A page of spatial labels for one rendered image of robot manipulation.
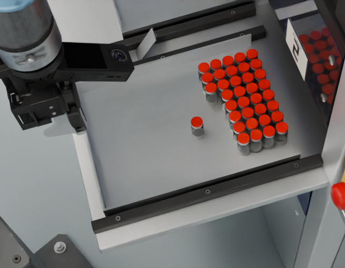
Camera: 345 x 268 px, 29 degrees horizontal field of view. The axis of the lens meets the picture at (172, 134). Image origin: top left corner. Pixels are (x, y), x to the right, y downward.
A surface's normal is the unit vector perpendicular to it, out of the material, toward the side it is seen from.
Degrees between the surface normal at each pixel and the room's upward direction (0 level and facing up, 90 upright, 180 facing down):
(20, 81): 90
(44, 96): 0
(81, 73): 92
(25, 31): 90
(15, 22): 90
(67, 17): 0
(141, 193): 0
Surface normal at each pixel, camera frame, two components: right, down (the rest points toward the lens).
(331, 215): 0.27, 0.84
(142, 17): -0.09, -0.47
